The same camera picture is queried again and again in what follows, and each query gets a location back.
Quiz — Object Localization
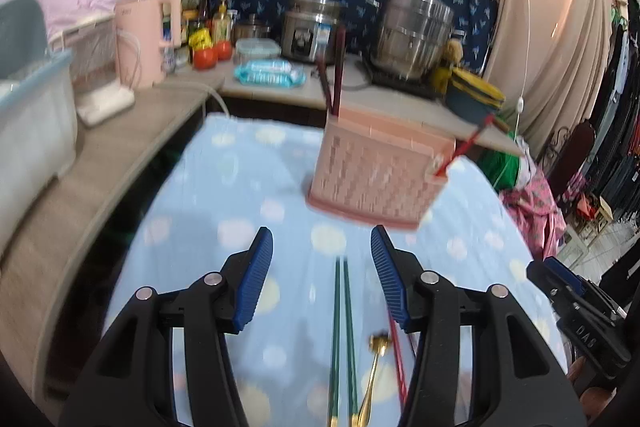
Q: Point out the dark red chopstick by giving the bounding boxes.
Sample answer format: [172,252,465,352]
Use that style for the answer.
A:
[316,56,333,114]
[331,25,346,117]

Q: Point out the gold flower spoon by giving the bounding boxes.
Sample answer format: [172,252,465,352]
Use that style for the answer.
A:
[355,332,390,427]

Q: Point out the light blue patterned tablecloth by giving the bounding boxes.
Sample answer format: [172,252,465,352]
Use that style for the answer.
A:
[106,116,564,426]

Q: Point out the pink perforated utensil holder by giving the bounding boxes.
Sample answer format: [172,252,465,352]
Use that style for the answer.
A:
[307,106,456,230]

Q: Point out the pink floral garment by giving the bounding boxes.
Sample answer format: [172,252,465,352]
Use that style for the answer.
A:
[499,169,566,261]

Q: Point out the green plastic bag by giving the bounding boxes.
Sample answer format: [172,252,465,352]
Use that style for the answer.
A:
[477,150,524,192]

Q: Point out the black induction cooker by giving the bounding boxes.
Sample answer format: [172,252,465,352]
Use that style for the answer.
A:
[362,55,439,100]

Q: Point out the stacked yellow blue bowls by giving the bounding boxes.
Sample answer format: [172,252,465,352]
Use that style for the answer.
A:
[444,67,506,126]

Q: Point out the grey back counter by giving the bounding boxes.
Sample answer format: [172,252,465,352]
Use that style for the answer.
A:
[219,56,526,158]

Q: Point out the blue wet wipes pack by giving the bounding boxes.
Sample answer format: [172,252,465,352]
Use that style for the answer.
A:
[233,60,307,89]

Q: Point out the left tomato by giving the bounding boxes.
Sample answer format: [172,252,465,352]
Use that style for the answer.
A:
[192,48,218,70]

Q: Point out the tomato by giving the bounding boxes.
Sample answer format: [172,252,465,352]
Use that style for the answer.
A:
[214,40,233,62]
[192,48,218,70]

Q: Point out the white blender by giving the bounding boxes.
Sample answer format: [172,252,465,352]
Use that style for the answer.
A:
[49,12,134,128]

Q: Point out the clear food container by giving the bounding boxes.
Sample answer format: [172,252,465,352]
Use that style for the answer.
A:
[234,38,281,65]

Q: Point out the right tomato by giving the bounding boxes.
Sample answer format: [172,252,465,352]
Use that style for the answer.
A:
[214,40,233,62]

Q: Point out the yellow seasoning packet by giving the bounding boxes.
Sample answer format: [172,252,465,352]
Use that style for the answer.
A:
[189,27,214,51]

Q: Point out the pink electric kettle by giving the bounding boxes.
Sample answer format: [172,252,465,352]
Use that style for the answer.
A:
[114,0,182,90]

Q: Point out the stacked steel steamer pot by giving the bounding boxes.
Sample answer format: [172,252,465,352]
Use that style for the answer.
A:
[372,0,454,81]

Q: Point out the small steel lidded pot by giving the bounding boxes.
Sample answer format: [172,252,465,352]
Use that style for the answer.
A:
[232,14,271,43]

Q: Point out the white dish drainer box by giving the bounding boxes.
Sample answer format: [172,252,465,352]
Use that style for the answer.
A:
[1,50,78,248]

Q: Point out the yellow oil bottle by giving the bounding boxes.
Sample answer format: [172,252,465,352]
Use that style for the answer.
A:
[212,0,231,44]

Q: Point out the steel rice cooker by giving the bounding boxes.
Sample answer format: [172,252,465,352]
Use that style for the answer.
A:
[281,0,344,65]

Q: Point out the beige curtain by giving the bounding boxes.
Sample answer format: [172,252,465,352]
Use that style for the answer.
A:
[484,0,612,155]

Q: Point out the teal dish drainer lid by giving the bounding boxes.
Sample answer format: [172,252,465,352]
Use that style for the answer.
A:
[0,0,48,79]

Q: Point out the white switch cord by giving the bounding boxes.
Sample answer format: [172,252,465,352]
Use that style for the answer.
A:
[508,0,534,143]

